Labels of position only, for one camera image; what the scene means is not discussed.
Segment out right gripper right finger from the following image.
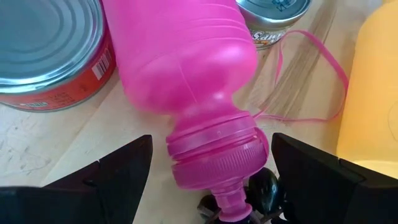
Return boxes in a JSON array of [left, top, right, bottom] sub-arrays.
[[272, 133, 398, 224]]

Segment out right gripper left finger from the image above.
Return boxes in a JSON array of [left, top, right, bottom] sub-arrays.
[[0, 134, 154, 224]]

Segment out dark purple grape bunch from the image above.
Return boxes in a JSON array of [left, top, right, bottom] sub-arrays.
[[197, 167, 284, 224]]

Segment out yellow plastic squeeze bottle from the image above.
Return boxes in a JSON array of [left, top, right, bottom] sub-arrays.
[[336, 0, 398, 180]]

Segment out pink plastic squeeze bottle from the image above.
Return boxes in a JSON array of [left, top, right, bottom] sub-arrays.
[[102, 0, 349, 223]]

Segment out red label tuna can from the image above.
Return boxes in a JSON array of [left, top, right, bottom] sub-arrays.
[[0, 0, 118, 113]]

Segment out silver tin can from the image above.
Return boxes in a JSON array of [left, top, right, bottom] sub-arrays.
[[236, 0, 312, 50]]

